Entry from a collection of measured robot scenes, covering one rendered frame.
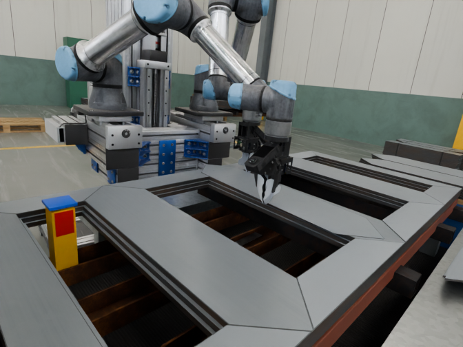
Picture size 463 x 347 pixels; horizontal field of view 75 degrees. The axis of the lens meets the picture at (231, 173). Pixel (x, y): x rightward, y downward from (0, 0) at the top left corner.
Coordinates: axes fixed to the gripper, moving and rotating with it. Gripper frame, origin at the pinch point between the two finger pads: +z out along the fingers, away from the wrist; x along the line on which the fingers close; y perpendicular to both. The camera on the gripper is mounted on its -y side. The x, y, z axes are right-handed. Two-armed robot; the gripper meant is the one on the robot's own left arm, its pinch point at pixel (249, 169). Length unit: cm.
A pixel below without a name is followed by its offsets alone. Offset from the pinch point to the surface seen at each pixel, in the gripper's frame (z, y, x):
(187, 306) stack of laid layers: 3, 65, 44
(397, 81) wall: -66, -710, -179
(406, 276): 8, 12, 65
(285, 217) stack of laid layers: 3.0, 20.0, 32.7
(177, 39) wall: -156, -608, -922
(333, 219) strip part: 0.6, 13.5, 44.1
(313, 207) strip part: 0.6, 10.9, 36.1
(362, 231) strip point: 1, 14, 53
